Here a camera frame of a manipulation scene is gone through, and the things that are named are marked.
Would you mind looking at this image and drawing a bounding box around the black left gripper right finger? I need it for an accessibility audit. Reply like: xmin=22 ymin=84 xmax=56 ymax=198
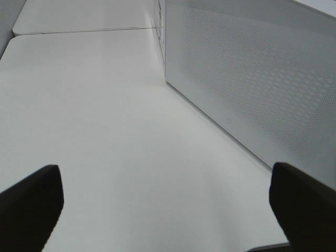
xmin=269 ymin=162 xmax=335 ymax=251

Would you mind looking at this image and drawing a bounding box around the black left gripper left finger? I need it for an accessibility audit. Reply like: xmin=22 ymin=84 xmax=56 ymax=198
xmin=1 ymin=165 xmax=64 ymax=251

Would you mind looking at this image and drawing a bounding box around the white microwave door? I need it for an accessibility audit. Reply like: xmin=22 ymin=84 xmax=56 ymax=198
xmin=165 ymin=1 xmax=335 ymax=188

